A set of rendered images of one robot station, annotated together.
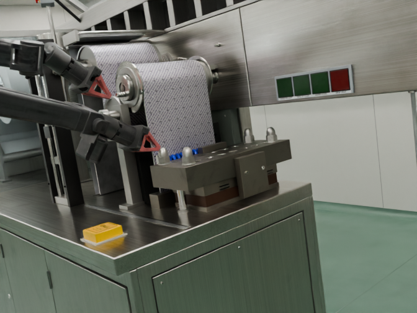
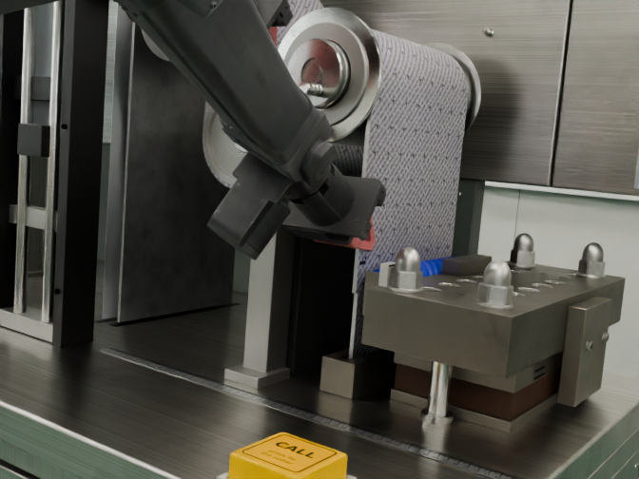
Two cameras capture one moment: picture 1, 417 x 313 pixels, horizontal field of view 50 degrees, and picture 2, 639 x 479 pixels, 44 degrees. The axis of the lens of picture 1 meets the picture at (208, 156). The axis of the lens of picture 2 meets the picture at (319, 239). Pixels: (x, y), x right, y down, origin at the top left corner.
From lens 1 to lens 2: 0.63 m
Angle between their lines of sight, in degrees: 16
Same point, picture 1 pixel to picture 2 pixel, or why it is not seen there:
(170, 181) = (437, 341)
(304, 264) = not seen: outside the picture
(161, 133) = (380, 209)
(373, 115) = (512, 236)
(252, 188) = (586, 384)
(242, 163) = (588, 321)
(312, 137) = not seen: hidden behind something
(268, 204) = (620, 427)
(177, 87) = (425, 105)
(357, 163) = not seen: hidden behind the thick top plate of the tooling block
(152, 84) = (391, 82)
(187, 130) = (419, 211)
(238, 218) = (590, 462)
